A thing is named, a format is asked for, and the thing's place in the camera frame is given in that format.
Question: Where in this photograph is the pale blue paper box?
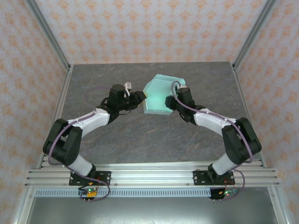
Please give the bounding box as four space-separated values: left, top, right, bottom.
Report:
142 74 187 116

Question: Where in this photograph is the grey metal sheet panel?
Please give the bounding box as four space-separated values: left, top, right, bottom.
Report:
25 197 278 224

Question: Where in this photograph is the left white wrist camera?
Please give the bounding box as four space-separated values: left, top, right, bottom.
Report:
123 82 133 97

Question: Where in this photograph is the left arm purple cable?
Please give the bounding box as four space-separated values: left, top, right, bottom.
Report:
48 87 111 203

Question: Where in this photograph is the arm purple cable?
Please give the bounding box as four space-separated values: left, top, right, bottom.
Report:
48 87 111 203
171 81 255 202

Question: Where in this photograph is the aluminium table side rail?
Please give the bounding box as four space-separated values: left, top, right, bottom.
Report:
231 63 267 168
36 65 74 168

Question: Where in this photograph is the aluminium base rail beam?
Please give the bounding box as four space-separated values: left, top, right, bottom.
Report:
24 163 281 187

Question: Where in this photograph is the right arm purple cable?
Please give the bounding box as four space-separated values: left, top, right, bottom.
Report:
171 81 255 202

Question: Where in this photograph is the slotted grey cable duct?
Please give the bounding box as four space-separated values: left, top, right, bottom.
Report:
35 189 212 198

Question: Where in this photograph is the aluminium frame post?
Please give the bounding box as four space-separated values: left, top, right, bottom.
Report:
232 0 278 70
24 0 72 70

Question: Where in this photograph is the aluminium lower frame bar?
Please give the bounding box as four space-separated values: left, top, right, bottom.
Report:
13 188 36 224
267 186 289 224

